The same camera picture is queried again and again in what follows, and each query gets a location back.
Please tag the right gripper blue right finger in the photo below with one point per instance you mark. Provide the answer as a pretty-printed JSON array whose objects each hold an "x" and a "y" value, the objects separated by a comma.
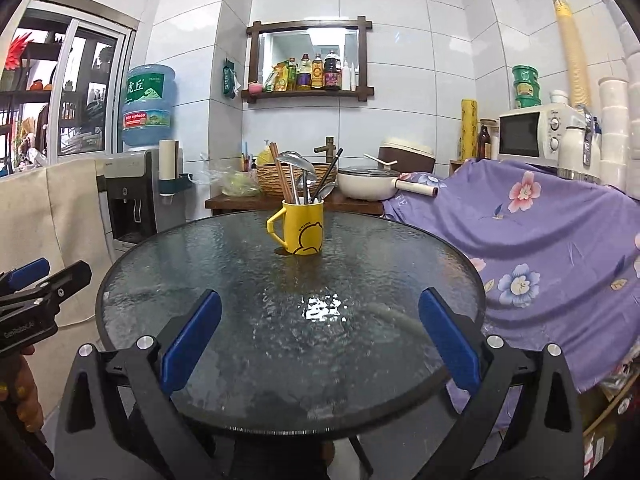
[{"x": 456, "y": 338}]

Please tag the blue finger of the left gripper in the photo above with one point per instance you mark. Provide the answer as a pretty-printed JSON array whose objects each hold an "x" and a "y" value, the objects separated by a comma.
[
  {"x": 66, "y": 283},
  {"x": 28, "y": 274}
]

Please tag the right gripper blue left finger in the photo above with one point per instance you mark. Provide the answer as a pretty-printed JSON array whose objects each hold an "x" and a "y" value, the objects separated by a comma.
[{"x": 183, "y": 340}]

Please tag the yellow duck mug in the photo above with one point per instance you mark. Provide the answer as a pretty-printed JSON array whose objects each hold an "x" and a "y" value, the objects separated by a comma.
[{"x": 298, "y": 229}]

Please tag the black chopstick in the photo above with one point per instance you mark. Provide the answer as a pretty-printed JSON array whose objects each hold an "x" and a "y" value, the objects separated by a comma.
[{"x": 327, "y": 174}]

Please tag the perforated steel skimmer ladle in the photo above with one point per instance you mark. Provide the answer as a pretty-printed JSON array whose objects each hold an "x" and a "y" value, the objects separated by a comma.
[{"x": 296, "y": 164}]

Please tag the brown wooden chopstick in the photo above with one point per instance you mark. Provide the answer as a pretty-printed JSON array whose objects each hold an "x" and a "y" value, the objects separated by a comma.
[{"x": 281, "y": 175}]

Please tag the steel soup ladle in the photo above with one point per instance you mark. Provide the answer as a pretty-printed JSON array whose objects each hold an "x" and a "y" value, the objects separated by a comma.
[{"x": 306, "y": 180}]

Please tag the left hand painted nails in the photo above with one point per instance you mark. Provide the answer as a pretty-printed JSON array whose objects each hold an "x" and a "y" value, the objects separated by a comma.
[{"x": 28, "y": 408}]

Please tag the water dispenser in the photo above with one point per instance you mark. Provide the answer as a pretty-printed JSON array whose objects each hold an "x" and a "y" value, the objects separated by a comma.
[{"x": 131, "y": 184}]

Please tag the round glass table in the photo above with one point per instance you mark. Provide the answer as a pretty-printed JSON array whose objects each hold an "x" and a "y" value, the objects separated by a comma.
[{"x": 326, "y": 344}]

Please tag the purple floral cloth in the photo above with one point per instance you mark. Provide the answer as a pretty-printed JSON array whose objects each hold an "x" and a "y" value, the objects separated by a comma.
[{"x": 559, "y": 259}]

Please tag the cream pan with lid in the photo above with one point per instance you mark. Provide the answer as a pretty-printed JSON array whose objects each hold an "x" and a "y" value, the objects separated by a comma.
[{"x": 376, "y": 185}]

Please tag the brown rice cooker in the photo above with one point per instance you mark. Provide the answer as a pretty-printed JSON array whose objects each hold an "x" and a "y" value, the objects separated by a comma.
[{"x": 408, "y": 156}]

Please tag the blue water jug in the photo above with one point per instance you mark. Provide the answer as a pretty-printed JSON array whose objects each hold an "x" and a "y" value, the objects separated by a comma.
[{"x": 149, "y": 98}]

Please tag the brown glass bottle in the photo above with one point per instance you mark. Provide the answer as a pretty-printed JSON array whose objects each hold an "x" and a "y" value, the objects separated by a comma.
[{"x": 483, "y": 148}]

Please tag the woven basket sink bowl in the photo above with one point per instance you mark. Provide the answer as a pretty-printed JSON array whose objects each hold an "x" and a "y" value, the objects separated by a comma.
[{"x": 270, "y": 183}]

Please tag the yellow soap bottle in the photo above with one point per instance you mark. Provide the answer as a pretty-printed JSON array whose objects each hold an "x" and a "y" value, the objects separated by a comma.
[{"x": 264, "y": 157}]

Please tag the white microwave oven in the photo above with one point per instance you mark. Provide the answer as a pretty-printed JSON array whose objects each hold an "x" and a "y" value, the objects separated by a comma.
[{"x": 533, "y": 134}]

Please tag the brass faucet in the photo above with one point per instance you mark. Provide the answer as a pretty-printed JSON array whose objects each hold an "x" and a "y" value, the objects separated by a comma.
[{"x": 328, "y": 149}]

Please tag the yellow wrap roll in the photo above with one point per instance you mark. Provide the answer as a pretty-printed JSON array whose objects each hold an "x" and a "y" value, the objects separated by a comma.
[{"x": 468, "y": 132}]

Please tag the green instant noodle cups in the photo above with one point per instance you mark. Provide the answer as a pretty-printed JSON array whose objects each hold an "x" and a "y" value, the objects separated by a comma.
[{"x": 526, "y": 86}]

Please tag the tall paper cup stack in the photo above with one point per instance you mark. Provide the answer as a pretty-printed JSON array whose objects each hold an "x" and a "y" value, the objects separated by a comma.
[{"x": 575, "y": 58}]

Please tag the dark soy sauce bottle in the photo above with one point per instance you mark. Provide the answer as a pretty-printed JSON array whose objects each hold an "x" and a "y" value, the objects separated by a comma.
[{"x": 332, "y": 72}]

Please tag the wooden framed wall shelf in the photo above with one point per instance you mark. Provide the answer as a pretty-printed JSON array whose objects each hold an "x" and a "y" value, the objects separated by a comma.
[{"x": 286, "y": 58}]

